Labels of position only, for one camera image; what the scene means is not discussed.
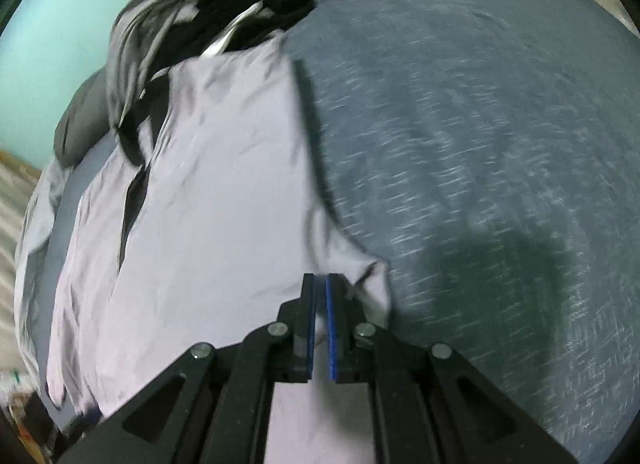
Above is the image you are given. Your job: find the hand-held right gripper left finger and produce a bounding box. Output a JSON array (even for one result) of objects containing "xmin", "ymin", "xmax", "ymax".
[{"xmin": 60, "ymin": 273, "xmax": 318, "ymax": 464}]

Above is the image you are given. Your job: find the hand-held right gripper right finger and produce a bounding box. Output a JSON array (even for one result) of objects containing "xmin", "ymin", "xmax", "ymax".
[{"xmin": 325, "ymin": 273, "xmax": 576, "ymax": 464}]

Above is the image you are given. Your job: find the light grey jacket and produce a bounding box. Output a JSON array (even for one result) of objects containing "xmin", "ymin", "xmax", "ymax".
[{"xmin": 45, "ymin": 36, "xmax": 391, "ymax": 464}]

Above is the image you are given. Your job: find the blue patterned bed sheet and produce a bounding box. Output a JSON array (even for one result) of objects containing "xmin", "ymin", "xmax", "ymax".
[{"xmin": 42, "ymin": 0, "xmax": 640, "ymax": 464}]

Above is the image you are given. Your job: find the light grey blanket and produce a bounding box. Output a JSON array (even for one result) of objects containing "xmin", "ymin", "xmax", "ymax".
[{"xmin": 14, "ymin": 164, "xmax": 71, "ymax": 385}]

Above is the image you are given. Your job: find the dark grey long pillow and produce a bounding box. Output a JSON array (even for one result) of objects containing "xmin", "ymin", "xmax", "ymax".
[{"xmin": 54, "ymin": 0, "xmax": 526, "ymax": 167}]

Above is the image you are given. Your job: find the beige curtain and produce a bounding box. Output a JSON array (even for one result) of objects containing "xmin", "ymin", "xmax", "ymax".
[{"xmin": 0, "ymin": 164, "xmax": 41, "ymax": 370}]

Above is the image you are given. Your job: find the wooden board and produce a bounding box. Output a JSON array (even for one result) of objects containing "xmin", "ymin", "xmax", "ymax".
[{"xmin": 0, "ymin": 149, "xmax": 43, "ymax": 179}]

